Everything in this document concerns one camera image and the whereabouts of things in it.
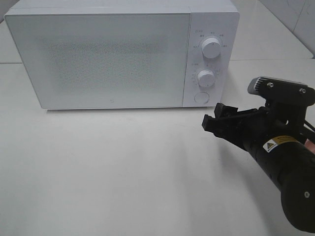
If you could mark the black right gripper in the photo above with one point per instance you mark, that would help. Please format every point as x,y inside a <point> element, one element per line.
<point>266,128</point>

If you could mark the lower white dial knob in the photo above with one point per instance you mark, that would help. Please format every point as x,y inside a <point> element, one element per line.
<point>206,78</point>

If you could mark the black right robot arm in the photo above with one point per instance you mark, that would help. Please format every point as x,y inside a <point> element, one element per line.
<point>279,150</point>

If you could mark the white dial knob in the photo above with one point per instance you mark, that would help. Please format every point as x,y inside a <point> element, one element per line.
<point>211,48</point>
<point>206,78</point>

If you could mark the pink round plate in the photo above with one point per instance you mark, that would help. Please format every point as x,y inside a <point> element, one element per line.
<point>310,145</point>

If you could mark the round white door button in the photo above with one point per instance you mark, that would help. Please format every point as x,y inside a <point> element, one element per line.
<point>202,98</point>

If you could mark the white microwave door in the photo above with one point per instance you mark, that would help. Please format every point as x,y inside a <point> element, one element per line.
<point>104,61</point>

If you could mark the upper white dial knob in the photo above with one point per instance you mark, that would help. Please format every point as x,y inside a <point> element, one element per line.
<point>211,48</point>

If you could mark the white microwave oven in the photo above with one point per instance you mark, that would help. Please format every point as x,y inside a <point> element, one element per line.
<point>208,18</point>

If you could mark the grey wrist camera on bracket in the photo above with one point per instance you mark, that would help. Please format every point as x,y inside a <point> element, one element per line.
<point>282,91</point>

